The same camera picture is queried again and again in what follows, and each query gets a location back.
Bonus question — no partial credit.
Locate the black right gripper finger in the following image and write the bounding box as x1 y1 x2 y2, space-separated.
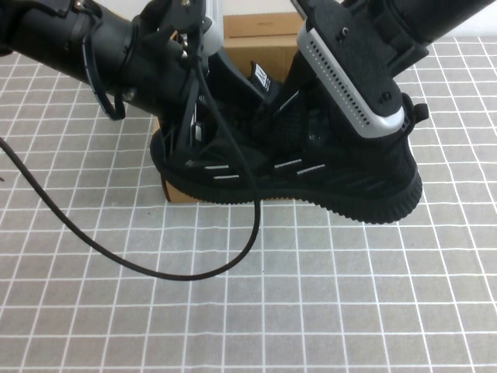
269 52 318 155

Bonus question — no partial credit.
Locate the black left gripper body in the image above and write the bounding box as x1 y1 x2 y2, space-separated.
127 0 213 129

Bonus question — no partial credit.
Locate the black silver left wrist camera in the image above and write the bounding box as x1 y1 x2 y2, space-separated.
200 0 226 59

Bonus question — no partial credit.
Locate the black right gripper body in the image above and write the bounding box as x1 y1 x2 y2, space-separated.
349 0 430 81

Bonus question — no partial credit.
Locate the grey white checked tablecloth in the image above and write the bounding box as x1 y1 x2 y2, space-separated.
0 37 497 373

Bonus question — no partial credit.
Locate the black left camera cable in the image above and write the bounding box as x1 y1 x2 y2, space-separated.
0 19 263 281

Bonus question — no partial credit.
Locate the brown cardboard shoe box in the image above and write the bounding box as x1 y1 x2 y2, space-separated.
153 11 311 205

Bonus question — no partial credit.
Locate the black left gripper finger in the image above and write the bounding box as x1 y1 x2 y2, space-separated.
161 79 203 166
205 52 267 113

